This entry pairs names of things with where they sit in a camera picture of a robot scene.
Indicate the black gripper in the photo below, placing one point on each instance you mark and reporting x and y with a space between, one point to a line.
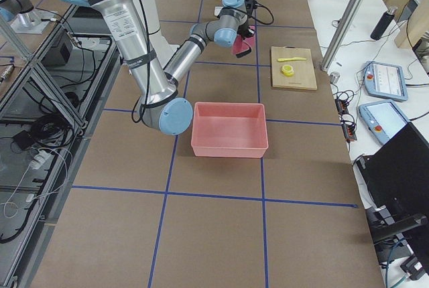
245 30

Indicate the pink and grey cloth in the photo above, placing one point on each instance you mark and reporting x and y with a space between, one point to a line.
244 42

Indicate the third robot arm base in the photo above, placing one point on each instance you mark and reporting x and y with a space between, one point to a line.
23 17

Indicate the yellow plastic knife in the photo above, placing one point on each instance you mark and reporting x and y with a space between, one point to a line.
291 59

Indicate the bamboo cutting board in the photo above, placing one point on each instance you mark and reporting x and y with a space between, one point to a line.
304 77

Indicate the small metal weight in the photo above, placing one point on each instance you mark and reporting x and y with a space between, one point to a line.
334 77

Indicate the pink plastic bin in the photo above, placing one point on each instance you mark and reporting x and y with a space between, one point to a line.
227 129

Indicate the black bottle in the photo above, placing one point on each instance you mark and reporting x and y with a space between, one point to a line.
383 23

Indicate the teach pendant far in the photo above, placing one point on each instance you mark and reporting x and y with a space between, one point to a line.
385 81

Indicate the teach pendant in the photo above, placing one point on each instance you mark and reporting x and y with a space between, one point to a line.
383 118
385 81

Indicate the teach pendant near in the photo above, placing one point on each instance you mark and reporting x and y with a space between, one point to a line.
383 118

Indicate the black power box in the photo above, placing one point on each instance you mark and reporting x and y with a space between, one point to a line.
59 52

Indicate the black monitor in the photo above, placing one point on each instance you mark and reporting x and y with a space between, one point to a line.
396 176

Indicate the white power adapter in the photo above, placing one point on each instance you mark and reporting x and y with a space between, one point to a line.
39 159

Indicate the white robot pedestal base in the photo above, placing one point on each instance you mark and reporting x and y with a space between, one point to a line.
165 50

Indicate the aluminium frame post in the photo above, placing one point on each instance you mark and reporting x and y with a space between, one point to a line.
340 33

